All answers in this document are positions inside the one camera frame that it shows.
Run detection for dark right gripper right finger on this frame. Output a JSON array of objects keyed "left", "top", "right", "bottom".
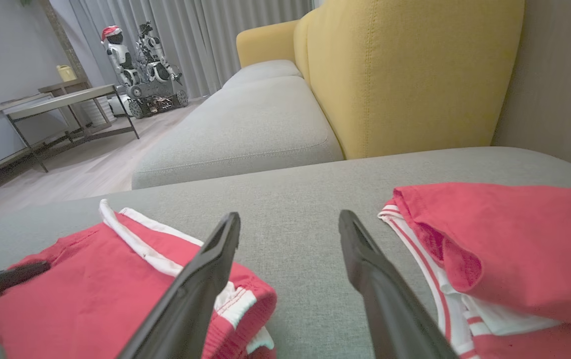
[{"left": 339, "top": 209, "right": 458, "bottom": 359}]

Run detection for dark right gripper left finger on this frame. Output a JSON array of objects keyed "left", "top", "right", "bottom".
[{"left": 116, "top": 212, "right": 241, "bottom": 359}]

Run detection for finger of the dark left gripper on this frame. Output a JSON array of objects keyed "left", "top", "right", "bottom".
[{"left": 0, "top": 260, "right": 51, "bottom": 307}]

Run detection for red shorts with white stripes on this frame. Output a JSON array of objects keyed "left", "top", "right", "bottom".
[{"left": 0, "top": 199, "right": 278, "bottom": 359}]

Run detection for red Bulls 23 jersey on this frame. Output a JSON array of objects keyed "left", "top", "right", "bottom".
[{"left": 378, "top": 182, "right": 571, "bottom": 359}]

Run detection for wide grey sofa chaise cushion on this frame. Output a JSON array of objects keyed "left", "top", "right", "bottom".
[{"left": 0, "top": 146, "right": 571, "bottom": 359}]

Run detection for grey sofa seat cushion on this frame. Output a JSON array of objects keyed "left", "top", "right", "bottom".
[
  {"left": 222, "top": 59, "right": 304, "bottom": 91},
  {"left": 131, "top": 76, "right": 344, "bottom": 190}
]

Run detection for white round device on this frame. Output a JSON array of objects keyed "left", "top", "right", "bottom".
[{"left": 108, "top": 95, "right": 133, "bottom": 118}]

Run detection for yellow jug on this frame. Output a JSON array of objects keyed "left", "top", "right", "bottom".
[{"left": 56, "top": 64, "right": 78, "bottom": 83}]

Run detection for grey wheeled robot vehicle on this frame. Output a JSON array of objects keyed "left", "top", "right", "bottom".
[{"left": 125, "top": 79, "right": 189, "bottom": 119}]

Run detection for yellow sofa backrest cushion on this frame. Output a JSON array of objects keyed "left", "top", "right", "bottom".
[
  {"left": 293, "top": 0, "right": 526, "bottom": 160},
  {"left": 236, "top": 20, "right": 300, "bottom": 69}
]

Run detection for white humanoid robot santa hat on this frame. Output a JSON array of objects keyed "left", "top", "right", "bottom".
[{"left": 101, "top": 25, "right": 140, "bottom": 86}]

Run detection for white black humanoid robot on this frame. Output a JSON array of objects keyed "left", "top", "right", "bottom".
[{"left": 135, "top": 21, "right": 184, "bottom": 84}]

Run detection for grey pleated curtain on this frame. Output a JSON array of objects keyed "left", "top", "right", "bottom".
[{"left": 69, "top": 0, "right": 316, "bottom": 100}]

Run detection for grey sofa backrest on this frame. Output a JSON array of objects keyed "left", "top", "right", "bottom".
[{"left": 492, "top": 0, "right": 571, "bottom": 178}]

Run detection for grey metal frame console table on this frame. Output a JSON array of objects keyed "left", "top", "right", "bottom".
[{"left": 4, "top": 84, "right": 141, "bottom": 173}]

